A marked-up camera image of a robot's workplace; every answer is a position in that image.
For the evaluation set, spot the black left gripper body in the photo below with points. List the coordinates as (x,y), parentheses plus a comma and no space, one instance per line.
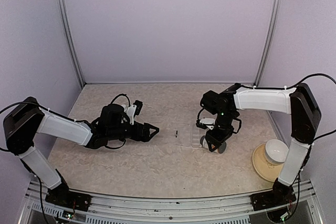
(135,135)

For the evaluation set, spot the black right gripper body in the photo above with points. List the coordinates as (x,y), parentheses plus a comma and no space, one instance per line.
(224,129)

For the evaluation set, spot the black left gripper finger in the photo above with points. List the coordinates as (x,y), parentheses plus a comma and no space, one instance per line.
(148,136)
(150,127)

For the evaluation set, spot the clear plastic pill organizer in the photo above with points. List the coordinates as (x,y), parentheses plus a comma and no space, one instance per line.
(188,135)

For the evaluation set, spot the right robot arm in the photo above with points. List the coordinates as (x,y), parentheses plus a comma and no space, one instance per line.
(294,111)

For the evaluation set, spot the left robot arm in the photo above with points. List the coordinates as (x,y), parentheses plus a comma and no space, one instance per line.
(28,118)

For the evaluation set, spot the white bowl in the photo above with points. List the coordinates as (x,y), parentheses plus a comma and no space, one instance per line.
(276,151)

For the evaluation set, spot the beige plate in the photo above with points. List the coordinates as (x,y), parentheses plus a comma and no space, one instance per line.
(266,170)

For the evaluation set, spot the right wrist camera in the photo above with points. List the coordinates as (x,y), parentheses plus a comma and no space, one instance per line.
(205,123)

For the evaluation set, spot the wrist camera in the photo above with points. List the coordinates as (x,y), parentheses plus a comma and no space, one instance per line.
(133,110)
(205,123)

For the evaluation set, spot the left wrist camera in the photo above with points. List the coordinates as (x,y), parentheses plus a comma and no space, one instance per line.
(133,110)

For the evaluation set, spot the front aluminium rail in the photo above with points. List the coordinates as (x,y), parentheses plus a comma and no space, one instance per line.
(238,208)

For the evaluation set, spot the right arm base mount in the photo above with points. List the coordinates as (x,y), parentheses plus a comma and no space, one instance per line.
(280,194)

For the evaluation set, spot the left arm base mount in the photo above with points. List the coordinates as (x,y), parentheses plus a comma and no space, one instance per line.
(62,196)

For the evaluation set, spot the left aluminium frame post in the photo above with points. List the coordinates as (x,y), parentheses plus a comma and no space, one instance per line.
(70,43)

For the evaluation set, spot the aluminium frame post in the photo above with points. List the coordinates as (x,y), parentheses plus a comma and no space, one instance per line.
(70,43)
(267,45)

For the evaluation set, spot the right aluminium frame post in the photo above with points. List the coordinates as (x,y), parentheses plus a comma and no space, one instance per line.
(267,45)

